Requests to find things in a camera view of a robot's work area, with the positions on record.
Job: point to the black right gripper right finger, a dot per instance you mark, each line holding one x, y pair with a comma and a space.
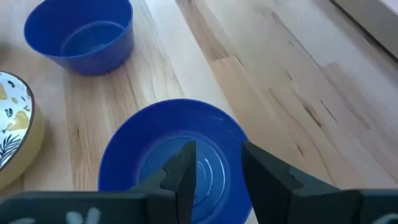
273, 193

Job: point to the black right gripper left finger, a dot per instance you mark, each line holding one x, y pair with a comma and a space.
183, 193

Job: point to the blue plastic mini bowl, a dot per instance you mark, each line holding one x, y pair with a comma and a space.
140, 140
46, 31

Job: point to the yellow leaf-patterned mini bowl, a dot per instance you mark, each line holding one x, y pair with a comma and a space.
15, 109

